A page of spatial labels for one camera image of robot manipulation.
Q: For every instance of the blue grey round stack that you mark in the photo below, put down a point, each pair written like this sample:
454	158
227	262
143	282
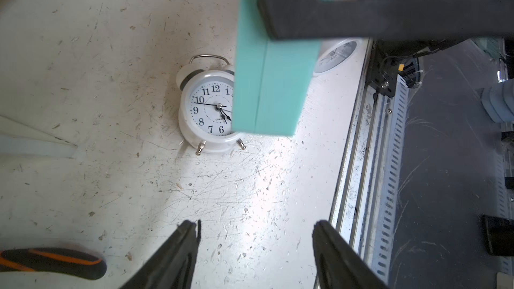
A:
497	101

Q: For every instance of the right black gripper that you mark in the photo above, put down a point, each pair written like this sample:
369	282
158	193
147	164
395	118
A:
416	20

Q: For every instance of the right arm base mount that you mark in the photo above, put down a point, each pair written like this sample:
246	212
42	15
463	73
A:
385	67

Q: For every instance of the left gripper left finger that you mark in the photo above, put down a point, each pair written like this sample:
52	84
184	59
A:
173	265

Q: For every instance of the white twin-bell clock centre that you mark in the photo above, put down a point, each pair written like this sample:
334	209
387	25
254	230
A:
206	103

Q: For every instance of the orange black pliers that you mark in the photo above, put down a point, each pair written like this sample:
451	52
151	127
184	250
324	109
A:
55	260

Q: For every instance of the white twin-bell clock right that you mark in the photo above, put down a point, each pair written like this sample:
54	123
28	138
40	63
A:
334	53

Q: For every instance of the small mint square clock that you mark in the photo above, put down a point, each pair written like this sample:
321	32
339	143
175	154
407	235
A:
278	44

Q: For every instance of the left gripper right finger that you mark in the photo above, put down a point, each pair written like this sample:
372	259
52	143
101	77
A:
338	266

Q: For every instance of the white twin-bell clock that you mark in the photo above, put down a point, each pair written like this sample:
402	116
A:
334	53
206	103

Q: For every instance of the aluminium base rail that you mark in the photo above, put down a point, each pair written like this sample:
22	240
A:
364	208

